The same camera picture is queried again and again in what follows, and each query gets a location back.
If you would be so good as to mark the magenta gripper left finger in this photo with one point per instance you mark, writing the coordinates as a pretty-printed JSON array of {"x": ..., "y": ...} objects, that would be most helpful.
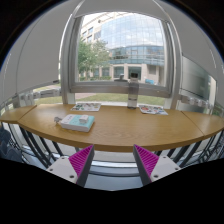
[{"x": 74, "y": 168}]

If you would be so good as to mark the white power strip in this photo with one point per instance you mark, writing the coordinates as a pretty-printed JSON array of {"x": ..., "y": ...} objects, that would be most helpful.
[{"x": 71, "y": 122}]

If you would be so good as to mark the white roller blind left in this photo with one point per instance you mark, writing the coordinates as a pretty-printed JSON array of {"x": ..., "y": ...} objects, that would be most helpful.
[{"x": 33, "y": 59}]

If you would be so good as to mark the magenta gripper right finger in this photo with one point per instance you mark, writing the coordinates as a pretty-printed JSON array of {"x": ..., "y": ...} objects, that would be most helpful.
[{"x": 152, "y": 167}]

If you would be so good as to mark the colourful leaflet left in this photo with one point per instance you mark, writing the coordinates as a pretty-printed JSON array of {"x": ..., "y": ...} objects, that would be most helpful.
[{"x": 86, "y": 107}]

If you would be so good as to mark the colourful leaflet right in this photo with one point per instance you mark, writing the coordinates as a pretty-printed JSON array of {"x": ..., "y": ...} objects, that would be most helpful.
[{"x": 155, "y": 110}]

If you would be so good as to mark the left wall socket strip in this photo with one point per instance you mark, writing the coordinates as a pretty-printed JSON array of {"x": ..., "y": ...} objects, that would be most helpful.
[{"x": 55, "y": 92}]

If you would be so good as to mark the right wall socket strip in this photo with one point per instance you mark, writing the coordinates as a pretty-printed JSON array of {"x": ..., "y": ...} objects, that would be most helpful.
[{"x": 196, "y": 102}]

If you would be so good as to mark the white window frame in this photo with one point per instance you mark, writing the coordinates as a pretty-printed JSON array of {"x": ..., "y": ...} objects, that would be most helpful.
[{"x": 102, "y": 48}]

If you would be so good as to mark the colourful leaflet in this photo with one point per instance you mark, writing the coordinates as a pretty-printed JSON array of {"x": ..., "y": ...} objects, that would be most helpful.
[
  {"x": 155, "y": 110},
  {"x": 86, "y": 107}
]

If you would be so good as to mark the white charger plug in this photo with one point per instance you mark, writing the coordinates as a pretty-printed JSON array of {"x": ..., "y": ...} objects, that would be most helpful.
[{"x": 84, "y": 119}]

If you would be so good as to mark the wall socket strip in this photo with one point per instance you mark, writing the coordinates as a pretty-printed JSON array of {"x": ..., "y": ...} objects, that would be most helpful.
[
  {"x": 196, "y": 102},
  {"x": 55, "y": 92}
]

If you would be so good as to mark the clear water bottle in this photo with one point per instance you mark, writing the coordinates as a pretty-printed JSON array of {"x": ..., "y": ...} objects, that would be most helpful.
[{"x": 133, "y": 90}]

